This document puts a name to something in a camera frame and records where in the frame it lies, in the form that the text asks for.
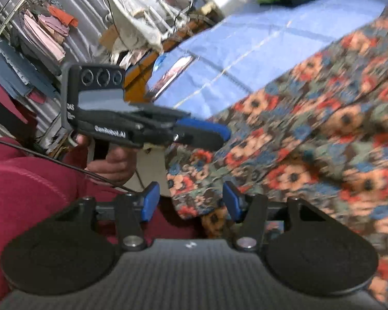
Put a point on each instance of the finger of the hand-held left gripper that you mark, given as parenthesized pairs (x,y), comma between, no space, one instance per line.
(200,141)
(207,129)

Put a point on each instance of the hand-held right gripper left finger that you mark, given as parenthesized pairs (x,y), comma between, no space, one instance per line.
(150,201)

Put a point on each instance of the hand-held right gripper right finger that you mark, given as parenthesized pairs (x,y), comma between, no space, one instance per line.
(231,203)

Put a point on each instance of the floral print garment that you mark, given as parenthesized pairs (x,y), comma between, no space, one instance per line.
(310,119)

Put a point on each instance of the person's left forearm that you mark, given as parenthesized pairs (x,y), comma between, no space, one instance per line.
(35,155)

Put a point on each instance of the person's left hand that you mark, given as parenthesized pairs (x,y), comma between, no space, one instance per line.
(116,168)

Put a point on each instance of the shiny flat packet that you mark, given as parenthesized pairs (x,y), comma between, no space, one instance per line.
(171,76)

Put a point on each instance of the blue checked bed sheet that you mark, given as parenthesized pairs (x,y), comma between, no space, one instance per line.
(245,45)

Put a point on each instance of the white cloth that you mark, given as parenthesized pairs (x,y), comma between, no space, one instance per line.
(132,19)

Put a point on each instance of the blue denim garments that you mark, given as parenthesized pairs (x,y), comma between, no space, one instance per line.
(13,71)

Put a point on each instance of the pink hanging garments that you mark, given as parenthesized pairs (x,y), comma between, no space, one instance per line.
(42,35)

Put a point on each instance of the orange hanging garment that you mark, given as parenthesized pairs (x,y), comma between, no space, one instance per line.
(64,16)

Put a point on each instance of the wooden bed frame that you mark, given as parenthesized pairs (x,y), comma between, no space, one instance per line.
(137,74)

